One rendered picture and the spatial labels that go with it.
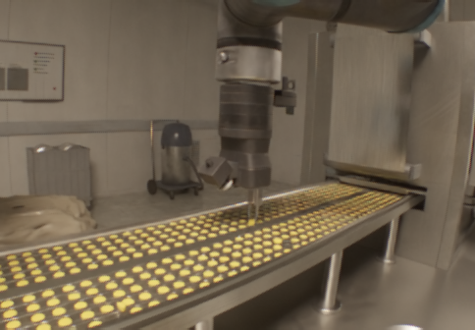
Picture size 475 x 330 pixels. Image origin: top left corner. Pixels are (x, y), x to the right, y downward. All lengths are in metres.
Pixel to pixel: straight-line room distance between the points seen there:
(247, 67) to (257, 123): 0.07
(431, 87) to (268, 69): 0.45
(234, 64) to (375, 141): 0.43
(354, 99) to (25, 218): 0.68
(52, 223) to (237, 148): 0.27
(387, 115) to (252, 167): 0.40
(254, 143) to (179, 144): 3.71
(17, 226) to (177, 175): 3.78
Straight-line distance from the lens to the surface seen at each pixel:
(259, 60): 0.43
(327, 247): 0.46
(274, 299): 0.61
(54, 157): 3.57
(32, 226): 0.49
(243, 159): 0.45
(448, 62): 0.80
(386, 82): 0.76
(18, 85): 4.03
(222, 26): 0.46
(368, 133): 0.77
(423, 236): 0.83
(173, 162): 4.18
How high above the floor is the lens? 1.12
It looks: 9 degrees down
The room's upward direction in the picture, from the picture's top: 3 degrees clockwise
